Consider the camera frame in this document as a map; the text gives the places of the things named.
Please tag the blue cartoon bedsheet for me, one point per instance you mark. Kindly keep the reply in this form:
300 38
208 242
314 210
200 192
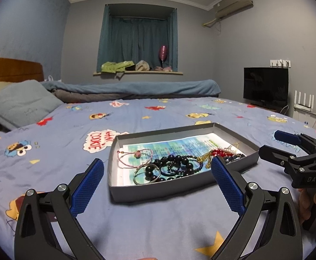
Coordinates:
65 130

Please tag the grey blanket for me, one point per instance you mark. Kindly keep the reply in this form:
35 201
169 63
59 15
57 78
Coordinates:
92 97

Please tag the beige cloth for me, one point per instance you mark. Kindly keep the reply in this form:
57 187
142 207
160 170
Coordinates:
142 65

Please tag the wooden television stand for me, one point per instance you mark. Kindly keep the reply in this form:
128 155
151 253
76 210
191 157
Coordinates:
266 107

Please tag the wooden headboard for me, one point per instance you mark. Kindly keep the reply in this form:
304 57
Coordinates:
11 69

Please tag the teal curtain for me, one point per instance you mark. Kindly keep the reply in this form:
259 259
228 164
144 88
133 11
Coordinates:
136 38

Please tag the wall air conditioner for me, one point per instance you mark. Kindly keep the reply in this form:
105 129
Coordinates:
233 4

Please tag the white router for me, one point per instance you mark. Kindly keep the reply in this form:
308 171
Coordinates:
304 103

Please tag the white cabinet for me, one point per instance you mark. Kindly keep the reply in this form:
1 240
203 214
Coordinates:
308 117

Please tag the silver bangle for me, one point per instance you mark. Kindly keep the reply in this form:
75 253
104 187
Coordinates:
149 182

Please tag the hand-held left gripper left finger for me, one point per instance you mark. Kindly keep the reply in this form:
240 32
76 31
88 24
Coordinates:
88 187

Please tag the wall socket strip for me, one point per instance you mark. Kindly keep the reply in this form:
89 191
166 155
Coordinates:
281 63

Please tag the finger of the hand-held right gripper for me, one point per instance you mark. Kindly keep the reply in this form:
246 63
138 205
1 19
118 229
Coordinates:
274 154
286 136

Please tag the pink balloon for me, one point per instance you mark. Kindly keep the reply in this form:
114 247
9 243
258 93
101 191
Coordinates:
163 52

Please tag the black television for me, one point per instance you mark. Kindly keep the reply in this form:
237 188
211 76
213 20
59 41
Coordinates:
265 85

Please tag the white cloth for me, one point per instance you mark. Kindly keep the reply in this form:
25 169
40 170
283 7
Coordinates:
52 79

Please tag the printed paper liner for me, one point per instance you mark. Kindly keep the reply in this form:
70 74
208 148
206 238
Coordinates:
174 146

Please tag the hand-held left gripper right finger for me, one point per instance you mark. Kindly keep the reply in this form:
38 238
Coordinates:
228 187

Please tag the grey-blue pillow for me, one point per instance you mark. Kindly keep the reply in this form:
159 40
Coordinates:
19 100

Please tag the grey cardboard box tray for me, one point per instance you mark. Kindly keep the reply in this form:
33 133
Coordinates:
136 192

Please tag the grey cloth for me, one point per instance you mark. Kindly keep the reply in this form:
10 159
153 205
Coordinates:
120 75

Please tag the wooden window sill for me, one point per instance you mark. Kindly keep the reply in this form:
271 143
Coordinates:
174 73

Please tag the person's right hand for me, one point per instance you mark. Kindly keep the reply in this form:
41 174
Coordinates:
305 203

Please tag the green cloth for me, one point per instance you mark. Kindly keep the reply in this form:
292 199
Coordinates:
114 66

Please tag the blue blanket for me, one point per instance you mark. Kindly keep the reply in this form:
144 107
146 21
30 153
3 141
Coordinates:
147 88

